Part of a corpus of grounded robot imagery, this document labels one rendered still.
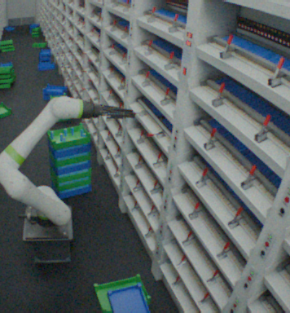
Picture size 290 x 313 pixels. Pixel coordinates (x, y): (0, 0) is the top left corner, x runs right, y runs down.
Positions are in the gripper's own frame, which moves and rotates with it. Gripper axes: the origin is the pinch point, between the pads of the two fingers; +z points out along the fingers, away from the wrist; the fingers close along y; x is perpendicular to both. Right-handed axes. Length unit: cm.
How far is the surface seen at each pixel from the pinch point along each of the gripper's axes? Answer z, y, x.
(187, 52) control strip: 3, -31, -43
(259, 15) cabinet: 17, -48, -68
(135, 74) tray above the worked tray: 15.3, 34.4, -12.4
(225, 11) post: 10, -35, -65
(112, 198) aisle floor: 36, 54, 99
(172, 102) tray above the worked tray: 16.2, -11.7, -13.4
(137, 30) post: 8, 35, -40
